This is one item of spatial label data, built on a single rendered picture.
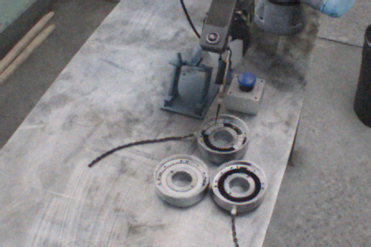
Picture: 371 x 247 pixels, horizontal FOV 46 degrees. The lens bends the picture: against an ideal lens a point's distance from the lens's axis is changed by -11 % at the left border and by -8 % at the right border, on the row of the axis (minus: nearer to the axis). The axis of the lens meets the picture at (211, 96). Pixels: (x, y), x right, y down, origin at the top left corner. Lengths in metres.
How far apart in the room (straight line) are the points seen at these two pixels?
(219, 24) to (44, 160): 0.47
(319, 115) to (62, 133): 1.43
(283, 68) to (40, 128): 0.60
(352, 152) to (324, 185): 0.23
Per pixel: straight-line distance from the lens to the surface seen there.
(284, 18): 1.27
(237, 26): 0.88
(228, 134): 0.98
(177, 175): 0.92
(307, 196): 1.91
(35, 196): 0.97
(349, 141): 2.14
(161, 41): 1.26
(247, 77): 1.03
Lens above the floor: 1.55
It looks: 43 degrees down
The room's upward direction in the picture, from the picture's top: straight up
